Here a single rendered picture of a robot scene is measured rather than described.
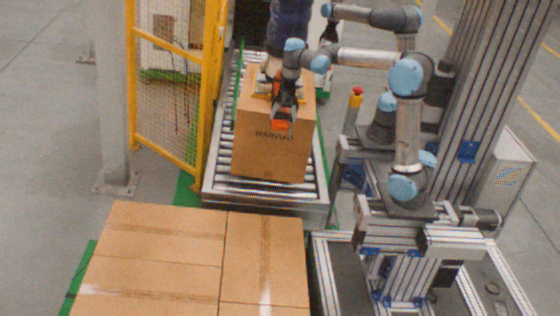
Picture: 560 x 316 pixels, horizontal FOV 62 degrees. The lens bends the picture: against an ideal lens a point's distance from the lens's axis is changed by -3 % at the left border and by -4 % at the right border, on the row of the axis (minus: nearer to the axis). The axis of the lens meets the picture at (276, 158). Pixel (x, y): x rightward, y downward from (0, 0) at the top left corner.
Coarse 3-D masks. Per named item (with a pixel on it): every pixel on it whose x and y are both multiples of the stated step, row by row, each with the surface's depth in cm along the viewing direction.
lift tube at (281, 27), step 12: (276, 0) 228; (288, 0) 225; (276, 12) 232; (288, 12) 229; (300, 12) 230; (276, 24) 234; (288, 24) 231; (300, 24) 232; (276, 36) 237; (288, 36) 235; (300, 36) 237; (264, 48) 248
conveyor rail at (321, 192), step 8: (312, 144) 312; (312, 152) 307; (320, 152) 305; (312, 160) 304; (320, 160) 297; (312, 168) 299; (320, 168) 289; (320, 176) 283; (320, 184) 276; (320, 192) 270; (328, 200) 265
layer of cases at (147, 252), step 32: (128, 224) 234; (160, 224) 238; (192, 224) 241; (224, 224) 244; (256, 224) 248; (288, 224) 251; (96, 256) 214; (128, 256) 217; (160, 256) 220; (192, 256) 223; (224, 256) 226; (256, 256) 229; (288, 256) 232; (96, 288) 200; (128, 288) 202; (160, 288) 205; (192, 288) 207; (224, 288) 210; (256, 288) 213; (288, 288) 215
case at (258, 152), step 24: (240, 96) 246; (312, 96) 258; (240, 120) 238; (264, 120) 237; (312, 120) 236; (240, 144) 246; (264, 144) 245; (288, 144) 244; (240, 168) 254; (264, 168) 253; (288, 168) 253
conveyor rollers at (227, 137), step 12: (252, 60) 426; (240, 84) 381; (228, 96) 366; (228, 108) 348; (228, 120) 337; (228, 132) 321; (228, 144) 306; (228, 156) 299; (216, 168) 283; (228, 168) 284; (216, 180) 276; (228, 180) 277; (240, 180) 277; (252, 180) 278; (264, 180) 279; (312, 180) 289; (252, 192) 270; (264, 192) 271; (276, 192) 272; (288, 192) 273; (300, 192) 274
